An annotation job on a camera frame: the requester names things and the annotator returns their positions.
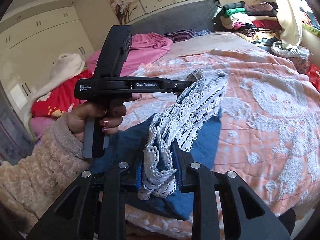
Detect left hand with painted nails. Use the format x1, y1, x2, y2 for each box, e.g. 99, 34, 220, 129
65, 93, 143, 143

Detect pink blanket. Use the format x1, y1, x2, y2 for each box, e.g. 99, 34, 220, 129
30, 33, 172, 139

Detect cream fleece blanket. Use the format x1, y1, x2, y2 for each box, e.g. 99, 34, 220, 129
22, 53, 85, 124

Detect white wardrobe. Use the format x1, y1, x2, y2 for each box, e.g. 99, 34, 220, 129
1, 0, 93, 117

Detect pile of folded clothes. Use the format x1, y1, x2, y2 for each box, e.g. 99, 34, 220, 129
213, 1, 310, 60

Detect beige fuzzy sleeve forearm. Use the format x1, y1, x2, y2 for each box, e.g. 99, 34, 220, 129
1, 114, 89, 233

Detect peach bear-pattern bedspread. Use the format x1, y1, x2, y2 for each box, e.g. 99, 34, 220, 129
117, 31, 320, 240

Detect cream curtain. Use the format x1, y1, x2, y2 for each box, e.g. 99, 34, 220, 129
275, 0, 319, 53

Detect grey padded headboard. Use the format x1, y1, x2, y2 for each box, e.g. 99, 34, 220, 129
131, 0, 222, 35

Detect blue denim pants with lace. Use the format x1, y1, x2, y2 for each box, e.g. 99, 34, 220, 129
91, 69, 229, 220

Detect red floral garment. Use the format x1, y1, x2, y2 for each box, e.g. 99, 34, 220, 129
31, 69, 93, 118

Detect purple striped pillow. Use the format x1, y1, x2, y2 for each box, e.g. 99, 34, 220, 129
163, 29, 212, 43

